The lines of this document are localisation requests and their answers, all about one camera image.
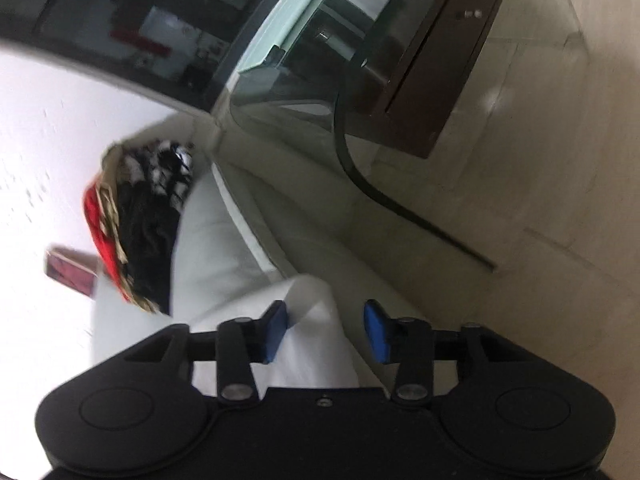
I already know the white t-shirt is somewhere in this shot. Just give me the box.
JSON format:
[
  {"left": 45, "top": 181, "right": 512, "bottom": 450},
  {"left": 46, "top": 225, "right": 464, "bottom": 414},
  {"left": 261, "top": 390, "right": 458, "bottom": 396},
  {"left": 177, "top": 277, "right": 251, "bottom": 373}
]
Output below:
[{"left": 192, "top": 273, "right": 362, "bottom": 394}]

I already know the grey sofa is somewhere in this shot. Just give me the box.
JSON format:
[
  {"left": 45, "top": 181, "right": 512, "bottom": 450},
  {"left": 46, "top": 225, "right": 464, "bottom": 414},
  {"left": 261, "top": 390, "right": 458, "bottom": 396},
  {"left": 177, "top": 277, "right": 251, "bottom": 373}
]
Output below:
[{"left": 92, "top": 159, "right": 402, "bottom": 391}]

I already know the black folded garment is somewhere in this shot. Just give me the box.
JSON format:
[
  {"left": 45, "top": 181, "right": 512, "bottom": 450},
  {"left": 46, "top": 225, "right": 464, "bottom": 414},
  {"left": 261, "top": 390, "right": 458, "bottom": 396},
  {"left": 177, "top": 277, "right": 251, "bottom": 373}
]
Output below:
[{"left": 116, "top": 140, "right": 193, "bottom": 315}]

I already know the red folded garment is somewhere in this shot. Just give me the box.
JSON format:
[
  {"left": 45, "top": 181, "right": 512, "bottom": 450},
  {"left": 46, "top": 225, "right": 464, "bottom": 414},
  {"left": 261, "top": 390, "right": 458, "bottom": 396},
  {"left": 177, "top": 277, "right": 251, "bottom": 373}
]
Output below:
[{"left": 82, "top": 182, "right": 120, "bottom": 288}]

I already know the tan folded garment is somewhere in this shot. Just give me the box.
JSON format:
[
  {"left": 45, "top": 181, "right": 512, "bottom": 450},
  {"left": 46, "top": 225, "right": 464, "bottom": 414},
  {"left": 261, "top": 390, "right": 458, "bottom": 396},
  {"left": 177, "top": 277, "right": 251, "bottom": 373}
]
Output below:
[{"left": 96, "top": 143, "right": 160, "bottom": 313}]

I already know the dark glass side table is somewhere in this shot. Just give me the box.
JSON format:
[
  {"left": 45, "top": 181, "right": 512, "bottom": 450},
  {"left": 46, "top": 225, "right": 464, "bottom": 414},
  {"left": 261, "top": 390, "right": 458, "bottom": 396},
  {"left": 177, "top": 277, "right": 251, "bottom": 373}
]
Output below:
[{"left": 229, "top": 0, "right": 502, "bottom": 263}]

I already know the dark window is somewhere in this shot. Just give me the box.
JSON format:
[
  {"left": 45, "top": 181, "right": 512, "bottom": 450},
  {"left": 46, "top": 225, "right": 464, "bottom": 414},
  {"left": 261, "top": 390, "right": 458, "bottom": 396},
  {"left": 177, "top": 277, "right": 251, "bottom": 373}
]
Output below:
[{"left": 1, "top": 0, "right": 280, "bottom": 112}]

